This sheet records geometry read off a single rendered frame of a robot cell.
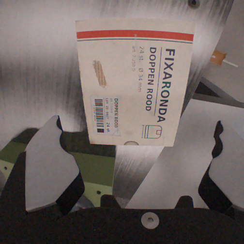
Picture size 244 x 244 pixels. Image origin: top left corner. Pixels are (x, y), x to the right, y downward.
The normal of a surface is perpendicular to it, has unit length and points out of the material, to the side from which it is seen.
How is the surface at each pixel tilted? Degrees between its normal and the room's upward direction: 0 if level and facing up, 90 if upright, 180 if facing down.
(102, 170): 90
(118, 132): 0
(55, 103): 0
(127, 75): 0
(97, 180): 90
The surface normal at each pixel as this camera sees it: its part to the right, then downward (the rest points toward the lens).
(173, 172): -0.06, 0.53
